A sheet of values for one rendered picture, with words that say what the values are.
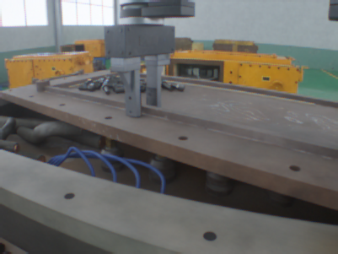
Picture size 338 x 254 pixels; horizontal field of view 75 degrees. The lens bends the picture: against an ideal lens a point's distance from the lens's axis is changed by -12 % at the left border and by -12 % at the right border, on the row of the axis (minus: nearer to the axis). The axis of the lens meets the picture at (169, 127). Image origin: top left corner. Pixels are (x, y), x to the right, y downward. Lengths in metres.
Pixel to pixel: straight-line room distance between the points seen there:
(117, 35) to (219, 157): 0.23
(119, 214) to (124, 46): 0.24
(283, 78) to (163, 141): 2.52
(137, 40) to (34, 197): 0.26
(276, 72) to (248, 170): 2.52
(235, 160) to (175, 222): 0.11
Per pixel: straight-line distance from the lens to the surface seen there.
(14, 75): 4.61
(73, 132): 0.59
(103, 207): 0.26
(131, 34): 0.38
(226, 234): 0.23
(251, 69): 2.78
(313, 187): 0.29
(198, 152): 0.31
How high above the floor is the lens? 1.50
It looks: 21 degrees down
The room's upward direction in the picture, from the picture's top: straight up
